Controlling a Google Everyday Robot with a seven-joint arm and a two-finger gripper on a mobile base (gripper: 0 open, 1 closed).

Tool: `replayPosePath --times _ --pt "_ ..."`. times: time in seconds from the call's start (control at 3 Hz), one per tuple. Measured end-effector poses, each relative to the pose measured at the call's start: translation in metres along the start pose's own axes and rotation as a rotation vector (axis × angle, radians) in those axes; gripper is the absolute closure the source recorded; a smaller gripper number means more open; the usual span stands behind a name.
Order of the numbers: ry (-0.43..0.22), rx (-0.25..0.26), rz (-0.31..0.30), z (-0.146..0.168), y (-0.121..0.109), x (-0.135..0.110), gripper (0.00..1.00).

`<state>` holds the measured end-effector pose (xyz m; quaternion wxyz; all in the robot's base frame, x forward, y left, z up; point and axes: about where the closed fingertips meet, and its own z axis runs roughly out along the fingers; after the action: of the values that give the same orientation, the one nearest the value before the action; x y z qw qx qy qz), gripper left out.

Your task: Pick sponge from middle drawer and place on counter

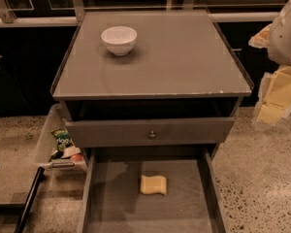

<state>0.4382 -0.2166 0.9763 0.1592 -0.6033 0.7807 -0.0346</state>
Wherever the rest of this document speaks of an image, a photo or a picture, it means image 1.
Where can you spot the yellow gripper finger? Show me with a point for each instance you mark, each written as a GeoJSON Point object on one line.
{"type": "Point", "coordinates": [274, 96]}
{"type": "Point", "coordinates": [261, 39]}

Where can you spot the yellow sponge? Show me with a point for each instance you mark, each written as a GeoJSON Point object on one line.
{"type": "Point", "coordinates": [153, 185]}

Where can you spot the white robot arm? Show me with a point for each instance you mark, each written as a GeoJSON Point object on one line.
{"type": "Point", "coordinates": [279, 49]}

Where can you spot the grey top drawer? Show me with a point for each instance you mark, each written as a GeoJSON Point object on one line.
{"type": "Point", "coordinates": [172, 131]}

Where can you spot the grey drawer cabinet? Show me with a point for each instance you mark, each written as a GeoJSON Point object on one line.
{"type": "Point", "coordinates": [180, 67]}

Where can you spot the round metal drawer knob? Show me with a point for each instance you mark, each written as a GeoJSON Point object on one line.
{"type": "Point", "coordinates": [152, 135]}

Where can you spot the grey open middle drawer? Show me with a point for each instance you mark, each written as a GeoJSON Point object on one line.
{"type": "Point", "coordinates": [113, 203]}

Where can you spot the white ceramic bowl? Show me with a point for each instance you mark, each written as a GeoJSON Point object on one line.
{"type": "Point", "coordinates": [119, 40]}

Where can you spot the red white object in bin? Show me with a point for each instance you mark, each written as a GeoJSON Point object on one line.
{"type": "Point", "coordinates": [72, 153]}

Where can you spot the green snack bag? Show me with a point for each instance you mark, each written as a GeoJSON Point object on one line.
{"type": "Point", "coordinates": [62, 138]}

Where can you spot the clear plastic storage bin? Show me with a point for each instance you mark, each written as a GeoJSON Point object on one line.
{"type": "Point", "coordinates": [47, 144]}

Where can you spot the black bar on floor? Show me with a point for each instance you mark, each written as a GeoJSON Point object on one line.
{"type": "Point", "coordinates": [29, 200]}

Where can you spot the white railing frame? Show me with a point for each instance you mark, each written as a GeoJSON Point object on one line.
{"type": "Point", "coordinates": [32, 20]}

